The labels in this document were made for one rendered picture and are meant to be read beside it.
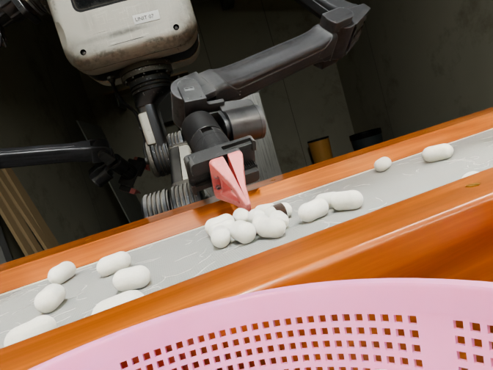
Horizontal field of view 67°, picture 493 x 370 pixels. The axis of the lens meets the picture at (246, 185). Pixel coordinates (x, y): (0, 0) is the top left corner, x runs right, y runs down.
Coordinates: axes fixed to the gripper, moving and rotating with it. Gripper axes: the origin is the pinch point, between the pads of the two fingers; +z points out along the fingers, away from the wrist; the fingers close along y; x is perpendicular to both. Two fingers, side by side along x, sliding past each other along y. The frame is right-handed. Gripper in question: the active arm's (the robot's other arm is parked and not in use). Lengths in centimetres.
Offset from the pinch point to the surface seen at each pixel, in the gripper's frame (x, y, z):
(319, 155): 379, 276, -388
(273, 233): -7.5, -1.6, 11.2
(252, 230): -6.9, -3.0, 9.6
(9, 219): 144, -103, -190
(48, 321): -11.1, -19.9, 13.8
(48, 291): -6.8, -21.5, 7.6
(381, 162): 1.7, 21.2, 0.0
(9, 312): -1.8, -27.2, 4.2
